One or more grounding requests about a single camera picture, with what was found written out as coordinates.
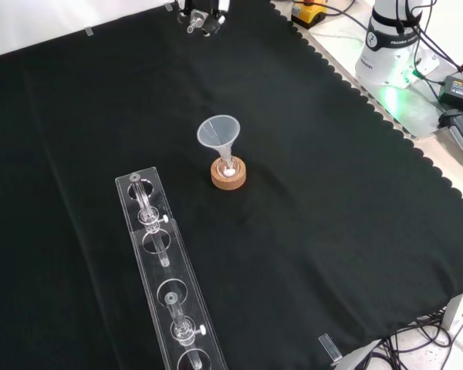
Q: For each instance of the small round-bottom glass flask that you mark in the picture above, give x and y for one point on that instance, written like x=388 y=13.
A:
x=228 y=168

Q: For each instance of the clear funnel stand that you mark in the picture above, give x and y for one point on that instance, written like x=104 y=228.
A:
x=166 y=277

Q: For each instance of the clear plastic funnel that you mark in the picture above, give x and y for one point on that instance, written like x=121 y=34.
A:
x=217 y=133

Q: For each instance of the metal base plate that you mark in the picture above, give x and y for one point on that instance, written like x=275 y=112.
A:
x=409 y=108

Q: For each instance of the clear tape strip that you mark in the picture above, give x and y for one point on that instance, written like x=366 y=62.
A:
x=89 y=31
x=330 y=348
x=168 y=7

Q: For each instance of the yellow stop button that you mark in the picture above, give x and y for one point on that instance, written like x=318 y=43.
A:
x=308 y=11

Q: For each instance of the black cloth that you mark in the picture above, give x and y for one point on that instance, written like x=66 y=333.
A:
x=293 y=231

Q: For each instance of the clear glass weighing funnel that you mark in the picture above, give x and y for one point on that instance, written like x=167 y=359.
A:
x=196 y=19

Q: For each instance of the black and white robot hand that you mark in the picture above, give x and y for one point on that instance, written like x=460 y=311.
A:
x=212 y=24

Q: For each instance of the white bench leg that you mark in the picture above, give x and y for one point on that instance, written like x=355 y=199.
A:
x=454 y=320

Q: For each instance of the black power adapter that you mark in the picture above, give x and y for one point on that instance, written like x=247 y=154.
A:
x=460 y=92

